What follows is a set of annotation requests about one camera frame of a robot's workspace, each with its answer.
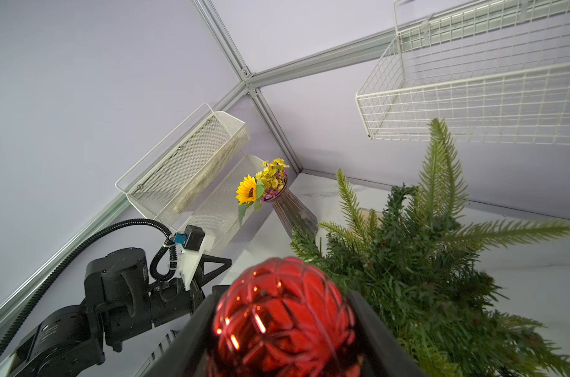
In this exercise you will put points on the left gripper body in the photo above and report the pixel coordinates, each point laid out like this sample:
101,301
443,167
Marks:
171,300

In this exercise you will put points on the white mesh two-tier shelf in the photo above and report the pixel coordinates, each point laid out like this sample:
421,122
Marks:
191,176

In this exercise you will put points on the sunflower bouquet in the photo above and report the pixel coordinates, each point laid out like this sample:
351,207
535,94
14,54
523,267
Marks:
253,191

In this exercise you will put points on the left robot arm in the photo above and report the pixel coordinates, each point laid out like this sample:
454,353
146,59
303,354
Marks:
120,303

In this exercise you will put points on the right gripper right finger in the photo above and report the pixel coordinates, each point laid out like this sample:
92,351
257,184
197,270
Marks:
383,355

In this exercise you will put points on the beige cloth in shelf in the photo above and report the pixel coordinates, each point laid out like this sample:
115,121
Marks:
208,172

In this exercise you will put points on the white wire wall basket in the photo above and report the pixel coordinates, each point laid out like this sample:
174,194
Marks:
494,71

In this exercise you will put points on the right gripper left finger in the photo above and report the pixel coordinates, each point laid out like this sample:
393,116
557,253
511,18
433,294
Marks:
186,355

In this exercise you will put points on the small green christmas tree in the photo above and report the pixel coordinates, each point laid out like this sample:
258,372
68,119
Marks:
415,265

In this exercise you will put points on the dark glass vase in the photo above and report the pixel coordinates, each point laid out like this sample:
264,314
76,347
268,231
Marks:
292,213

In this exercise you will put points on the red faceted ornament ball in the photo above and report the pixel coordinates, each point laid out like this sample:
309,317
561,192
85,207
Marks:
283,317

